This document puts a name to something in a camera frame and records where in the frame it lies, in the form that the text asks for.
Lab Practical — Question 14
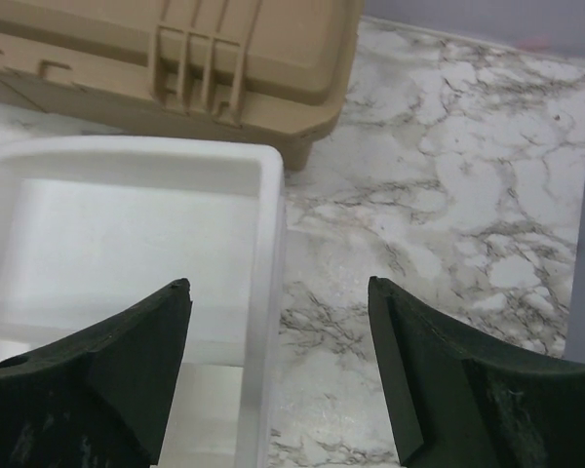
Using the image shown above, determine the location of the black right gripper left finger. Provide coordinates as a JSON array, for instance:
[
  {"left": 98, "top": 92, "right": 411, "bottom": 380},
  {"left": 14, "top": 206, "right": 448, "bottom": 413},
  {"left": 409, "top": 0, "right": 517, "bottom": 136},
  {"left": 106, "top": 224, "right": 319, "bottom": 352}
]
[{"left": 0, "top": 278, "right": 192, "bottom": 467}]

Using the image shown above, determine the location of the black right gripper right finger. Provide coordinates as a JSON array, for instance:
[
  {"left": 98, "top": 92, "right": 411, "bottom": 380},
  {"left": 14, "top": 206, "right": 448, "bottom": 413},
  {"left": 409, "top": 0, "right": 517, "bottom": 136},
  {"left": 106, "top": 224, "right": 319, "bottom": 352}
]
[{"left": 368, "top": 277, "right": 585, "bottom": 467}]

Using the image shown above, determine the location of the white plastic drawer organizer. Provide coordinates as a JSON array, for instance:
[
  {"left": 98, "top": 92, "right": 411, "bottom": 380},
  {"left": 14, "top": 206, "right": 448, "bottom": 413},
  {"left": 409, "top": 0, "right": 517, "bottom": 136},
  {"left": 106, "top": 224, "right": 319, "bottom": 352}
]
[{"left": 0, "top": 136, "right": 286, "bottom": 467}]

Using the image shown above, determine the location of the tan plastic toolbox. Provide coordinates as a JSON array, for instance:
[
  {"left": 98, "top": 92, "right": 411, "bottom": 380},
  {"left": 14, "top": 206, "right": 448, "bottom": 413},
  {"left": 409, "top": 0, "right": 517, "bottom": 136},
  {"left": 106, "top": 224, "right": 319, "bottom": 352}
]
[{"left": 0, "top": 1, "right": 364, "bottom": 171}]

